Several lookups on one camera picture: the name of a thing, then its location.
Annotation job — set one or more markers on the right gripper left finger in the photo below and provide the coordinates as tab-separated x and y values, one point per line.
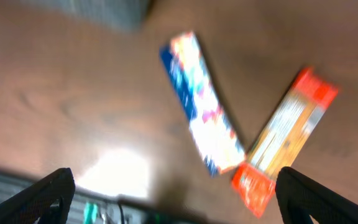
46	201

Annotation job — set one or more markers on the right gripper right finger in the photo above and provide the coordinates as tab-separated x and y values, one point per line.
302	200

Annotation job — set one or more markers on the Kleenex tissue multipack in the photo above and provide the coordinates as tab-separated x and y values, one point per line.
212	131

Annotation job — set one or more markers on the grey plastic basket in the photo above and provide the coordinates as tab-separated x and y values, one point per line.
126	15

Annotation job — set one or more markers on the red orange biscuit pack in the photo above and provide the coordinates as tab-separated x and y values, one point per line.
282	139

